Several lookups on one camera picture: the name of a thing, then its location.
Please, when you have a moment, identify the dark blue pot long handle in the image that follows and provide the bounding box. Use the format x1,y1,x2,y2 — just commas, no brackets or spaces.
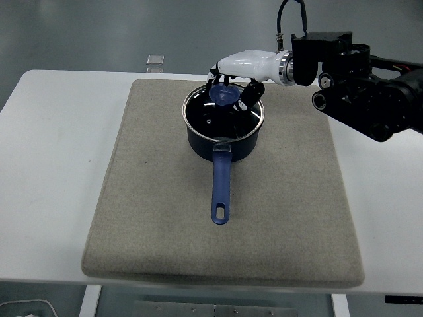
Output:
186,118,260,226

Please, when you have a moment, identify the glass pot lid blue knob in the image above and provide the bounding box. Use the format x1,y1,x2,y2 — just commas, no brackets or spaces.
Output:
182,83,266,142

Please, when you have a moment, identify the black bar under table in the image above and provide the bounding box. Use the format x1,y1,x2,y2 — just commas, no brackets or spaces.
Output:
384,295,423,305

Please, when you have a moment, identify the grey metal plate with screws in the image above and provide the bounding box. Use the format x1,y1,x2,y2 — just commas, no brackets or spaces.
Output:
133,300,298,317

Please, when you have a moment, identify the white grey tray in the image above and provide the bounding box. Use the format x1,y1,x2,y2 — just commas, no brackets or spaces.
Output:
0,299,56,317

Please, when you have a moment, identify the white table leg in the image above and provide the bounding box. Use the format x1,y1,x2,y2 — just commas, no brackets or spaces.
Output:
79,284,102,317
331,293,350,317

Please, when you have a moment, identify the beige grey table mat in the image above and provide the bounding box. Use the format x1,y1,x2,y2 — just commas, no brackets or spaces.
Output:
81,78,366,287

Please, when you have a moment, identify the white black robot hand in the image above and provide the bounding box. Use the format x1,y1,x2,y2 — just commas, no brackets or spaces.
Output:
205,49,282,113

